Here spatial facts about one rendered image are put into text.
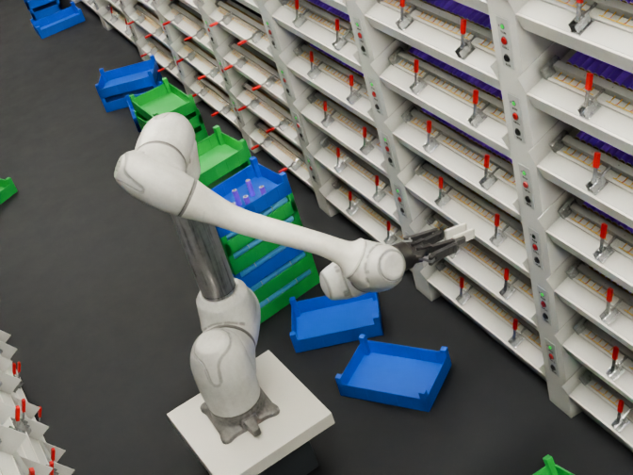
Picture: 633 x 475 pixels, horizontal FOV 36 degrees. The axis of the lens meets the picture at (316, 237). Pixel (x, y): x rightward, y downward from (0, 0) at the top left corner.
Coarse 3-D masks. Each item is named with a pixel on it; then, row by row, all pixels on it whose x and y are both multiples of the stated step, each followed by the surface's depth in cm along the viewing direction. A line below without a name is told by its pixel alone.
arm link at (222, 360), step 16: (208, 336) 266; (224, 336) 264; (240, 336) 271; (192, 352) 265; (208, 352) 261; (224, 352) 262; (240, 352) 265; (192, 368) 266; (208, 368) 262; (224, 368) 262; (240, 368) 264; (208, 384) 264; (224, 384) 263; (240, 384) 265; (256, 384) 272; (208, 400) 268; (224, 400) 266; (240, 400) 267; (256, 400) 273; (224, 416) 271
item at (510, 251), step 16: (416, 160) 304; (400, 176) 303; (416, 176) 305; (432, 176) 301; (416, 192) 301; (432, 192) 297; (448, 192) 293; (432, 208) 298; (448, 208) 289; (464, 208) 286; (480, 208) 282; (480, 224) 279; (480, 240) 277; (512, 240) 269; (512, 256) 265; (528, 272) 259
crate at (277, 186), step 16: (256, 160) 343; (240, 176) 343; (256, 176) 346; (272, 176) 339; (224, 192) 341; (240, 192) 341; (256, 192) 339; (272, 192) 329; (288, 192) 333; (256, 208) 327
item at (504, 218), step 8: (424, 168) 302; (432, 168) 300; (448, 184) 292; (456, 184) 290; (464, 192) 286; (472, 192) 284; (472, 200) 284; (480, 200) 281; (488, 208) 277; (496, 208) 276; (504, 216) 272; (512, 224) 269; (520, 224) 267; (520, 232) 267
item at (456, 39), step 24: (360, 0) 270; (384, 0) 271; (408, 0) 260; (432, 0) 255; (384, 24) 264; (408, 24) 258; (432, 24) 252; (456, 24) 244; (480, 24) 239; (432, 48) 246; (456, 48) 241; (480, 48) 235; (480, 72) 231
